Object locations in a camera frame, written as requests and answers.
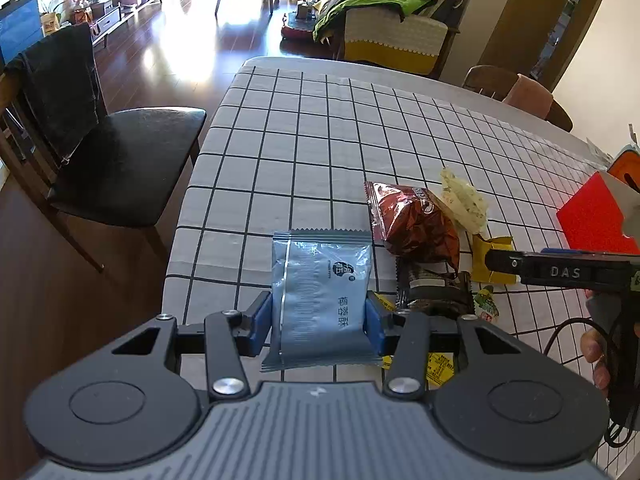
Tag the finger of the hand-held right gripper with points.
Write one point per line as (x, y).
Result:
(502, 262)
(570, 250)

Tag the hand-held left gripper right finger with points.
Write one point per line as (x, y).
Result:
(375, 322)

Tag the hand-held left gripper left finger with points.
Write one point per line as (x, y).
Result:
(260, 322)

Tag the small yellow snack packet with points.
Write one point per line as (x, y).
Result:
(492, 243)

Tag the red cardboard box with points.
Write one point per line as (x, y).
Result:
(590, 220)

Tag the small green snack packet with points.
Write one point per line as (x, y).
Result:
(486, 305)

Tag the silver blue snack packet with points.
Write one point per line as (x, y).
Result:
(320, 290)

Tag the black snack packet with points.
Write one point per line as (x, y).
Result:
(430, 285)

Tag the pale yellow snack packet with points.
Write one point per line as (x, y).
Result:
(465, 200)

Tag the yellow cartoon snack packet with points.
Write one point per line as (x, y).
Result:
(440, 367)

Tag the brown chip bag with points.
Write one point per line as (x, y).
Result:
(415, 225)

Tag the person's right hand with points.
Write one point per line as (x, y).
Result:
(595, 355)

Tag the orange pen holder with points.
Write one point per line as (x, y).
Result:
(630, 165)

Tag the pink cloth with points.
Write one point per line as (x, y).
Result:
(527, 95)

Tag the checked tablecloth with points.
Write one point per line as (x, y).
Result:
(310, 160)

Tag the wooden chair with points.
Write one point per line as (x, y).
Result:
(485, 80)

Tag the black seat chair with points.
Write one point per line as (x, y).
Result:
(130, 160)

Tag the cream yellow sofa cover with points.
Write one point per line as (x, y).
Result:
(395, 40)

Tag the sofa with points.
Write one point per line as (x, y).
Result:
(455, 5)

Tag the red round tray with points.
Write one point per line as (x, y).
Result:
(297, 27)

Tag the dark cloth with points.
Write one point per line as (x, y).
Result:
(60, 90)

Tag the TV cabinet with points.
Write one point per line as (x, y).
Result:
(110, 10)

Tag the blue box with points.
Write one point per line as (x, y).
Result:
(20, 27)

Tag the wooden door frame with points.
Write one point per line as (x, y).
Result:
(525, 20)

